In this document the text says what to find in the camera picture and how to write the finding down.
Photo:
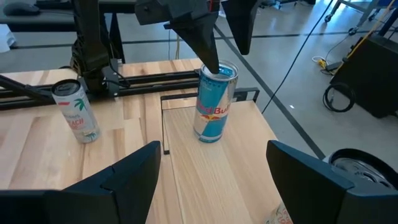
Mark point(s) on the black equipment box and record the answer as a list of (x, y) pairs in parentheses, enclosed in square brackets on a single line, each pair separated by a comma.
[(370, 74)]

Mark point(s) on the grey power strip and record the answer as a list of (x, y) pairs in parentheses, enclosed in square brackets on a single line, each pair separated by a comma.
[(334, 66)]

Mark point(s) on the blue silver Red Bull can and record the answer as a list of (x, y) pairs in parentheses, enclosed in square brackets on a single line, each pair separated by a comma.
[(211, 109)]

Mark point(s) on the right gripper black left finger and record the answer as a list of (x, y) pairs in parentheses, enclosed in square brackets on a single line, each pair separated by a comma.
[(124, 193)]

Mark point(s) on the white Celsius Peach Vibe can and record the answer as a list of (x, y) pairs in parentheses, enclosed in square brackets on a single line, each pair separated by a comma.
[(77, 115)]

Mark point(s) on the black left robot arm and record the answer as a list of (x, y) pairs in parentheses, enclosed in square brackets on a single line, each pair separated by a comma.
[(90, 46)]

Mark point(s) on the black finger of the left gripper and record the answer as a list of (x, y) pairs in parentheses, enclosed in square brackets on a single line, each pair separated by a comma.
[(241, 25), (199, 40)]

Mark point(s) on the white box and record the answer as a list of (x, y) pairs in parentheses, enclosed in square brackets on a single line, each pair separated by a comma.
[(4, 39)]

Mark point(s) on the black desk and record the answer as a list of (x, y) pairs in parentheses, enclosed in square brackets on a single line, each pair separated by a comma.
[(37, 23)]

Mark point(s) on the black aluminium table frame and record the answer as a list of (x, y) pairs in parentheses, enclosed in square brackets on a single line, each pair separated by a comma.
[(149, 82)]

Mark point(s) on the black computer mouse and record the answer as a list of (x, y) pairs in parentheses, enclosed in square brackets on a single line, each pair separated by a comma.
[(20, 8)]

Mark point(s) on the grey cart with castors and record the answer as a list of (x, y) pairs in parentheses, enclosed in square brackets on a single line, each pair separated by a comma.
[(327, 18)]

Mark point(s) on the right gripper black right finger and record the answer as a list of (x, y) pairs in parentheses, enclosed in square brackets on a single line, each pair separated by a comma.
[(311, 193)]

